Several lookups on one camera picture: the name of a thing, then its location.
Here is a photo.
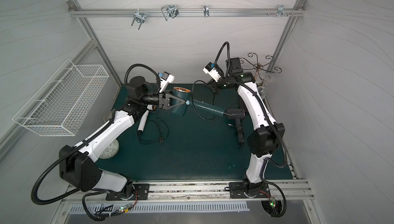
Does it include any dark green hair dryer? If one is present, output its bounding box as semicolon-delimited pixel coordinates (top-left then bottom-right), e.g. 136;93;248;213
170;87;225;116

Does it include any green dryer black cord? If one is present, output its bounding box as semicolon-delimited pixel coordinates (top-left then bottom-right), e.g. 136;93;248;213
190;80;244;121

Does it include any grey hair dryer pink ring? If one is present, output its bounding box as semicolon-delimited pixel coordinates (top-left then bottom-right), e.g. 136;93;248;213
226;108;246;146

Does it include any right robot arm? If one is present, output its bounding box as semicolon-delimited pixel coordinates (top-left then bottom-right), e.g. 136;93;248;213
203;41;287;198

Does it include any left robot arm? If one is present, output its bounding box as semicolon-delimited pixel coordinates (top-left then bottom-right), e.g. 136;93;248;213
31;72;174;205

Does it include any white hair dryer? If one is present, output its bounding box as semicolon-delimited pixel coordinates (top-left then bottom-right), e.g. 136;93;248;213
137;105;157;133

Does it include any clear wine glass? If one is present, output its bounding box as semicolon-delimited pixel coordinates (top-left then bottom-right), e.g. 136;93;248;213
258;74;274;99

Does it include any metal glass holder stand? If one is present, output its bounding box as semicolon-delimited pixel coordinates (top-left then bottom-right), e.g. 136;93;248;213
240;53;283;87

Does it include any striped ceramic mug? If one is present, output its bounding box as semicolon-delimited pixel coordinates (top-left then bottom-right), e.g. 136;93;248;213
103;111;112;122

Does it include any patterned ceramic bowl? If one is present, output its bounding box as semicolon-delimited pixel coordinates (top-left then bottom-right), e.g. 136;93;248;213
99;139;120;159

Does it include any small metal clamp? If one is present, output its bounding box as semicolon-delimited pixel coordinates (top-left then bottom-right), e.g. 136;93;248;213
203;5;209;18

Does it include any white vent strip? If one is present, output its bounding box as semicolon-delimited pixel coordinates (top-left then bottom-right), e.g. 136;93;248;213
69;201;250;214

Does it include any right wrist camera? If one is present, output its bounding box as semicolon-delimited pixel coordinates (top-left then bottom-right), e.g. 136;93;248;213
203;62;223;82

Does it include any metal hook bracket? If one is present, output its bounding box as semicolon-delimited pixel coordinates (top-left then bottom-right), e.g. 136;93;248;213
131;10;146;30

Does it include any metal u-bolt bracket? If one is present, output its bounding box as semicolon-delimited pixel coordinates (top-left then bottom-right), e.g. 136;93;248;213
161;4;179;21

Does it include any metal bolt bracket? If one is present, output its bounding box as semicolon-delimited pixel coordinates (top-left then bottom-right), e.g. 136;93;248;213
267;5;294;17

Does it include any white wire basket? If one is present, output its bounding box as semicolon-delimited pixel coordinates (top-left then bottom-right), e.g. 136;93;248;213
12;59;109;137

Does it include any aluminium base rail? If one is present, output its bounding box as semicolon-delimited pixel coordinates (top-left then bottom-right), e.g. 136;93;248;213
61;179;315;204

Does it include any aluminium top rail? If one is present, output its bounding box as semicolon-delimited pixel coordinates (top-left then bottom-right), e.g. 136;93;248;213
69;7;306;18

